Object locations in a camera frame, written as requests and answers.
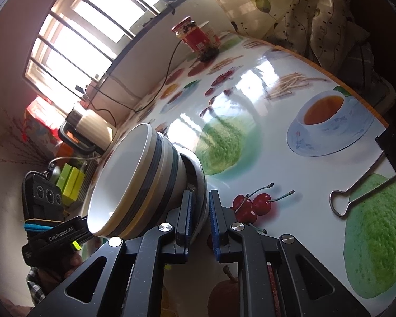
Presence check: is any stainless steel bowl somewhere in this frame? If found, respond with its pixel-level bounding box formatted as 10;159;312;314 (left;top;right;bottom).
132;147;208;250

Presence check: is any dried branch decoration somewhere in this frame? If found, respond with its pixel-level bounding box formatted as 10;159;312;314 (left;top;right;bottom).
0;112;53;169

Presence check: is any black binder clip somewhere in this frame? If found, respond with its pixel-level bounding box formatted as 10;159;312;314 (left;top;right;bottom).
330;127;396;218

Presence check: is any person's left hand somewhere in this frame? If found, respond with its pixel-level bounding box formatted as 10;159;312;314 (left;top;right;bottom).
40;254;86;293

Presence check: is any orange container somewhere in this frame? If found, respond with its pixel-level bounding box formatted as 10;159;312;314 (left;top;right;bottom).
53;132;86;169

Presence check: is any heart patterned curtain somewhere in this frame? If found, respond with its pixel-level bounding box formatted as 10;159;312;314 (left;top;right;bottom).
195;0;373;73

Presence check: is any large white striped ceramic bowl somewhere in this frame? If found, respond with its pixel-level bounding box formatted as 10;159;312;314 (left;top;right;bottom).
86;123;182;238

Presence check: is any black power cable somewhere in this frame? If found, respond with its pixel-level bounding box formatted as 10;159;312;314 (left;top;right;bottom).
84;40;185;113

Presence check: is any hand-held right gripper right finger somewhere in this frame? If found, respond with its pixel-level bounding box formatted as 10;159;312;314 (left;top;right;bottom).
209;190;372;317

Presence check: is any red label glass jar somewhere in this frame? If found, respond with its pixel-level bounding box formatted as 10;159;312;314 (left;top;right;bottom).
171;18;221;60

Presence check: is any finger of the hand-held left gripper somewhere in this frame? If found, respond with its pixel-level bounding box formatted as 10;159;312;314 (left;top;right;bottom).
73;216;93;243

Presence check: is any thick green box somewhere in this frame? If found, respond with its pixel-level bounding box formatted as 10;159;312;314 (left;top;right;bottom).
62;167;86;202

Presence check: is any grey zigzag patterned box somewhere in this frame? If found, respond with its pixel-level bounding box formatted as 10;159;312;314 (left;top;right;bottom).
79;158;101;199

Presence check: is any red printed bag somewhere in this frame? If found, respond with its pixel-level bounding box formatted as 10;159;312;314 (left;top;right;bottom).
21;97;70;149

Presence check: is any cream and black electric kettle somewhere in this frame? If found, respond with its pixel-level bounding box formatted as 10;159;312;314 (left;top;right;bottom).
58;104;117;154

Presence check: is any window with metal bars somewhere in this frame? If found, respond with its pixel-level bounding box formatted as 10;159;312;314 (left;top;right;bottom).
21;0;199;106

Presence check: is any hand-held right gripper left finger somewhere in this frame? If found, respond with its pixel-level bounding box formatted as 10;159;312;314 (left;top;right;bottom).
26;190;197;317

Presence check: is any thin green box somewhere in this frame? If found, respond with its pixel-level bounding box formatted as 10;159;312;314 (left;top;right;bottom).
56;165;74;192

